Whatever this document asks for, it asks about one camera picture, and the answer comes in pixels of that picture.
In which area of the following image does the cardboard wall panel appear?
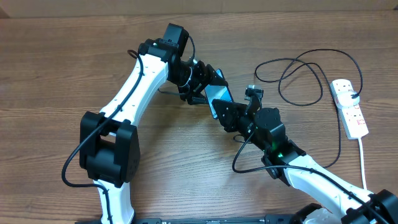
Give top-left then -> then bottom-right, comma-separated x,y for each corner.
1,0 -> 397,19

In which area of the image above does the white power strip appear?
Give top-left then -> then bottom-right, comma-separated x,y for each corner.
330,79 -> 369,139

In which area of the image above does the black USB charging cable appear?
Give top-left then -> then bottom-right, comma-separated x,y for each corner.
254,49 -> 364,169

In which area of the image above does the white power strip cord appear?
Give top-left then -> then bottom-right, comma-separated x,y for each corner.
358,138 -> 368,191

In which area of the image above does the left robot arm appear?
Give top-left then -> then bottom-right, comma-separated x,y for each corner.
74,24 -> 233,223

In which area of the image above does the Samsung Galaxy smartphone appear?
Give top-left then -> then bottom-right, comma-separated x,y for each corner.
205,84 -> 233,119

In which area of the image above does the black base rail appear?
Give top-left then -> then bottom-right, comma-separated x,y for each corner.
74,213 -> 312,224

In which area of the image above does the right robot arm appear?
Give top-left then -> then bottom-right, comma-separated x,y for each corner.
212,98 -> 397,223

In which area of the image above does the white charger plug adapter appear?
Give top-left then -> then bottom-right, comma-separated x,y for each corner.
334,90 -> 360,109

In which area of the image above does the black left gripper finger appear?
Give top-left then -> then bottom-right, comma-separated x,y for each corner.
203,64 -> 228,87
187,96 -> 208,105

